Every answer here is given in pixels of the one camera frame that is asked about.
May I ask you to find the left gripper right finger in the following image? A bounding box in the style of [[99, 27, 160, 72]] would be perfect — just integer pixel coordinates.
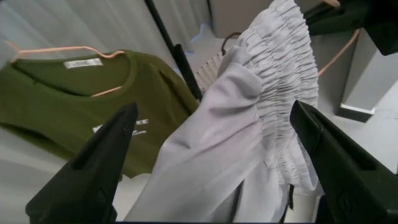
[[289, 100, 398, 223]]

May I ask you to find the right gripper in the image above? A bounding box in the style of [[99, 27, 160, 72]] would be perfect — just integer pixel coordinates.
[[303, 0, 398, 57]]

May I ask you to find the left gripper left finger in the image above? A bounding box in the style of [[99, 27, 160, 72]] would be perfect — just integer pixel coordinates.
[[25, 102, 139, 223]]

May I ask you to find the pink clothes hanger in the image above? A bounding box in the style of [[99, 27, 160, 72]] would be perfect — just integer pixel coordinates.
[[4, 39, 126, 98], [317, 0, 361, 77]]

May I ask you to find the green printed shirt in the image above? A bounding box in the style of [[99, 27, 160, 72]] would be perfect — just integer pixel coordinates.
[[0, 49, 200, 180]]

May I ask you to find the pale grey garment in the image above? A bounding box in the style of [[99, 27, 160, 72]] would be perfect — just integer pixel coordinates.
[[124, 0, 321, 223]]

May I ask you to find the white laundry basket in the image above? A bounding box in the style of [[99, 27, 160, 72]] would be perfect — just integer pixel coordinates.
[[195, 30, 243, 93]]

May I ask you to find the black clothes rack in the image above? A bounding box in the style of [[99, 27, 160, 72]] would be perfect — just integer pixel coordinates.
[[144, 0, 203, 102]]

